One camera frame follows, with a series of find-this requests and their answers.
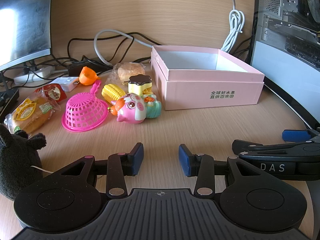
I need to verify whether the black power adapter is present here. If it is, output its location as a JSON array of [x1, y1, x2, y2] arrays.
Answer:
[[68, 60, 113, 77]]

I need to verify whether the yellow toy corn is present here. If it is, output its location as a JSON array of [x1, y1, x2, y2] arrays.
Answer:
[[101, 84, 125, 103]]

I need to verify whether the cake in yellow wrapper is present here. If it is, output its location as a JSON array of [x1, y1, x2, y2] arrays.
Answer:
[[4, 92, 55, 135]]

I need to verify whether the orange toy fruit half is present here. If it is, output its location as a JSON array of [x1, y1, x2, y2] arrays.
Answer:
[[79, 66, 100, 86]]

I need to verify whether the computer tower case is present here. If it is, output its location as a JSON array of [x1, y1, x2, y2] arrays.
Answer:
[[246, 0, 320, 130]]

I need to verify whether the pink plastic strainer basket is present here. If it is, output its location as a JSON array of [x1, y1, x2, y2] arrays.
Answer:
[[62, 81, 109, 132]]

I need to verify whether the bun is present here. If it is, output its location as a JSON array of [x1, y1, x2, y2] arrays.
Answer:
[[106, 62, 146, 87]]

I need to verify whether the green lucky cat toy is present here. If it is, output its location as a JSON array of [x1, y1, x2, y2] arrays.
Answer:
[[142, 93, 162, 119]]

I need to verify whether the black cable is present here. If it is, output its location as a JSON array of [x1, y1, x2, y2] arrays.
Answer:
[[110, 32, 155, 48], [68, 38, 100, 63]]

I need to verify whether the white power strip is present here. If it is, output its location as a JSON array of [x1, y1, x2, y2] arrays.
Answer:
[[14, 66, 52, 85]]

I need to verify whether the black keyboard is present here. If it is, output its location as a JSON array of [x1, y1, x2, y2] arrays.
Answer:
[[0, 88, 20, 115]]

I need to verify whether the black plush toy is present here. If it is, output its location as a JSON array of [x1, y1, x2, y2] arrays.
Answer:
[[0, 124, 47, 201]]

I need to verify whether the red snack packet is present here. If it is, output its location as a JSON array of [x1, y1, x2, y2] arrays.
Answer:
[[34, 83, 67, 110]]

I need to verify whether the white plug adapter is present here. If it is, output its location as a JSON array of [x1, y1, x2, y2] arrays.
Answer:
[[50, 76, 80, 92]]

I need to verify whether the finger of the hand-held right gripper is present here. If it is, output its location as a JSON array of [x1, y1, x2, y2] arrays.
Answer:
[[232, 139, 320, 166], [282, 127, 320, 144]]

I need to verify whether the thick grey cable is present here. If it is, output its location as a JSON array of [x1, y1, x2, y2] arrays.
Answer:
[[94, 29, 155, 66]]

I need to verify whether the white coiled cable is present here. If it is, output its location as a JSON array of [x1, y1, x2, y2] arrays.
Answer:
[[219, 0, 246, 53]]

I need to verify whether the black computer monitor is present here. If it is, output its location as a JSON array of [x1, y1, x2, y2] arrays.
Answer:
[[0, 0, 54, 73]]

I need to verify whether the yellow toy cake brown top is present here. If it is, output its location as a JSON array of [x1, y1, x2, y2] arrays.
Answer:
[[128, 74, 153, 96]]

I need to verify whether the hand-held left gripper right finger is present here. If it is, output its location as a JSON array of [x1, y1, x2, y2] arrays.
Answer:
[[178, 144, 263, 197]]

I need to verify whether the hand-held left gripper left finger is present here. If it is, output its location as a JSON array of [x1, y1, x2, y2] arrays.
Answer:
[[60, 142, 144, 199]]

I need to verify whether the pink cat toy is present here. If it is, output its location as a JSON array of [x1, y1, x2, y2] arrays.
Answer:
[[109, 93, 147, 124]]

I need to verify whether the pink cardboard box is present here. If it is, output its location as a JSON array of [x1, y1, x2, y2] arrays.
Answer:
[[151, 45, 265, 111]]

